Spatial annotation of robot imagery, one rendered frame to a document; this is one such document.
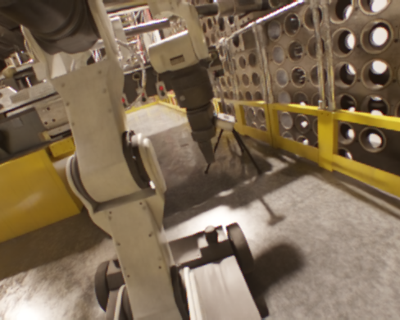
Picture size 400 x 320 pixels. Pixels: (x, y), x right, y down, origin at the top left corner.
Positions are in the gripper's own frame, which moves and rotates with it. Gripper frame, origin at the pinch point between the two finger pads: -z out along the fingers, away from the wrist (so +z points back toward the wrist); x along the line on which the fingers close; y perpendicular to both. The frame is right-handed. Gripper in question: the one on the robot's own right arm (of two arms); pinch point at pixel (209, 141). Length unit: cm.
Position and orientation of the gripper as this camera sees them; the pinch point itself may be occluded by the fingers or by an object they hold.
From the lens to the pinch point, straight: 51.7
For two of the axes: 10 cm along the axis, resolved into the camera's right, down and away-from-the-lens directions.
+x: 1.4, -5.1, 8.5
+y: -9.4, 1.9, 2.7
